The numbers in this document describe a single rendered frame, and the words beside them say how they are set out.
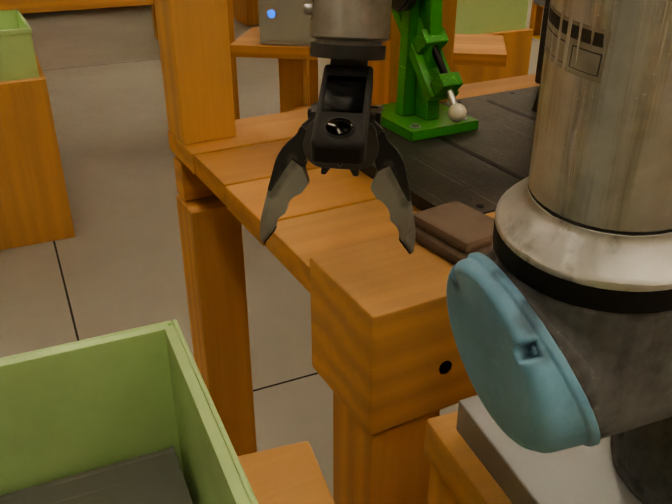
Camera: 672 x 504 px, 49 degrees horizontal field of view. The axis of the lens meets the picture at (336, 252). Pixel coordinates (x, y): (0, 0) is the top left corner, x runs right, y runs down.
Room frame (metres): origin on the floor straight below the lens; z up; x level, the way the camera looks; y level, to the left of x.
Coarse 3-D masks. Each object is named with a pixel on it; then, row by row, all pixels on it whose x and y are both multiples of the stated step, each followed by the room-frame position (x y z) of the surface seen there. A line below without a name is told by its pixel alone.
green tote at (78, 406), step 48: (144, 336) 0.47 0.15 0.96; (0, 384) 0.42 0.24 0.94; (48, 384) 0.44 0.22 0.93; (96, 384) 0.45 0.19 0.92; (144, 384) 0.46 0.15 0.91; (192, 384) 0.40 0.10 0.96; (0, 432) 0.42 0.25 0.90; (48, 432) 0.43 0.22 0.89; (96, 432) 0.45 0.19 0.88; (144, 432) 0.46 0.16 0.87; (192, 432) 0.41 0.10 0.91; (0, 480) 0.42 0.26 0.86; (48, 480) 0.43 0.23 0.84; (192, 480) 0.43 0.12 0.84; (240, 480) 0.32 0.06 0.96
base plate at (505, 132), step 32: (480, 96) 1.33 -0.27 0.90; (512, 96) 1.33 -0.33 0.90; (384, 128) 1.15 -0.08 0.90; (480, 128) 1.15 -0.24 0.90; (512, 128) 1.15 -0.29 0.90; (416, 160) 1.00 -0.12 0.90; (448, 160) 1.00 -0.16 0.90; (480, 160) 1.00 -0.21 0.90; (512, 160) 1.00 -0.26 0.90; (416, 192) 0.88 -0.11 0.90; (448, 192) 0.88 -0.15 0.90; (480, 192) 0.88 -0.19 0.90
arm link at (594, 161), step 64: (576, 0) 0.31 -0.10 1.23; (640, 0) 0.29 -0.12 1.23; (576, 64) 0.31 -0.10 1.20; (640, 64) 0.29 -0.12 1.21; (576, 128) 0.31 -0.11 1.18; (640, 128) 0.30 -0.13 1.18; (512, 192) 0.36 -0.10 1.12; (576, 192) 0.31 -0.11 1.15; (640, 192) 0.30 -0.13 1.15; (512, 256) 0.32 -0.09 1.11; (576, 256) 0.30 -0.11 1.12; (640, 256) 0.30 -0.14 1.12; (512, 320) 0.30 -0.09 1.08; (576, 320) 0.30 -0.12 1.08; (640, 320) 0.29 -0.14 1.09; (512, 384) 0.30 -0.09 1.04; (576, 384) 0.28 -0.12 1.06; (640, 384) 0.29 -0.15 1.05
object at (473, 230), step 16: (432, 208) 0.77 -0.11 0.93; (448, 208) 0.77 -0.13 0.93; (464, 208) 0.77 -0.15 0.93; (416, 224) 0.75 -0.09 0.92; (432, 224) 0.73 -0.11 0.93; (448, 224) 0.72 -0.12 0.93; (464, 224) 0.72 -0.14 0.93; (480, 224) 0.72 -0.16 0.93; (416, 240) 0.74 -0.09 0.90; (432, 240) 0.72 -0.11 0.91; (448, 240) 0.70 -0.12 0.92; (464, 240) 0.69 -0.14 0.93; (480, 240) 0.69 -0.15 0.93; (448, 256) 0.69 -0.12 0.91; (464, 256) 0.68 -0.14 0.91
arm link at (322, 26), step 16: (320, 0) 0.68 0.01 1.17; (336, 0) 0.67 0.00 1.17; (352, 0) 0.67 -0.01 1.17; (368, 0) 0.67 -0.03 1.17; (384, 0) 0.68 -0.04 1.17; (320, 16) 0.68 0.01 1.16; (336, 16) 0.67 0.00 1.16; (352, 16) 0.67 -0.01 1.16; (368, 16) 0.67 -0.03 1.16; (384, 16) 0.68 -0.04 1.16; (320, 32) 0.67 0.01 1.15; (336, 32) 0.67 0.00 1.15; (352, 32) 0.66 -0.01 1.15; (368, 32) 0.67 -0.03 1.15; (384, 32) 0.68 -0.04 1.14
